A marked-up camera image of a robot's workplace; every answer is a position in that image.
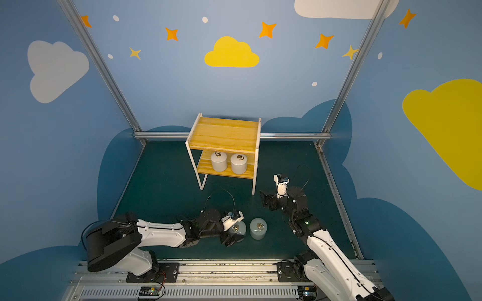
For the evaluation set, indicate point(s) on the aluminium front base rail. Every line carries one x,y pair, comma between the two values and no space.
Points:
197,280

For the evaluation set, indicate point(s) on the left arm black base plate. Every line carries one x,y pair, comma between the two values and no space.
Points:
162,273

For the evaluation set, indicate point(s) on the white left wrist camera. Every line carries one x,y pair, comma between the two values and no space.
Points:
231,219

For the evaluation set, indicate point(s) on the right aluminium corner post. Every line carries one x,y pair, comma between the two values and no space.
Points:
364,48

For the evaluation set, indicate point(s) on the green circuit board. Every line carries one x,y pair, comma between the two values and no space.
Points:
307,293
151,293

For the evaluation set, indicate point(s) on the aluminium corner post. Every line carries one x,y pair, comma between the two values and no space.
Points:
74,18
364,48

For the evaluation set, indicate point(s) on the left aluminium corner post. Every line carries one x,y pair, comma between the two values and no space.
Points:
74,18

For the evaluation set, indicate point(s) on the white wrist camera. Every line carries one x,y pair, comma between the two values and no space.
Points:
282,182
231,219

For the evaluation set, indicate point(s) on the white metal wooden shelf rack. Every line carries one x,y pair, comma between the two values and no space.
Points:
230,136

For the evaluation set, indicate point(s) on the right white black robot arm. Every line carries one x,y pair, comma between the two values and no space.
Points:
324,264

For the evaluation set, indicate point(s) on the right green circuit board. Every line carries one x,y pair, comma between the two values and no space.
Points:
307,293

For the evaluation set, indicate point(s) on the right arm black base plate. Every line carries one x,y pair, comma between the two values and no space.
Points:
290,271

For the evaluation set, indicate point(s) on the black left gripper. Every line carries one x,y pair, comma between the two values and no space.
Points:
229,232

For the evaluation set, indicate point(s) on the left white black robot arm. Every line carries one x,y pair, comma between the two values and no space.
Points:
118,242

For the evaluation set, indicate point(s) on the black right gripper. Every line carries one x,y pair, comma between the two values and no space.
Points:
273,199

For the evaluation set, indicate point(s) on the white tea canister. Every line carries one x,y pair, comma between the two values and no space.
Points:
219,161
238,163

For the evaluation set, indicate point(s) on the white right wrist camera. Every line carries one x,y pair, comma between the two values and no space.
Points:
282,182

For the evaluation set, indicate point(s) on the left green circuit board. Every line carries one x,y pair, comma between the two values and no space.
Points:
151,293

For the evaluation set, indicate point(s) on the teal tea canister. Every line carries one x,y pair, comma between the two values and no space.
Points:
258,228
238,231

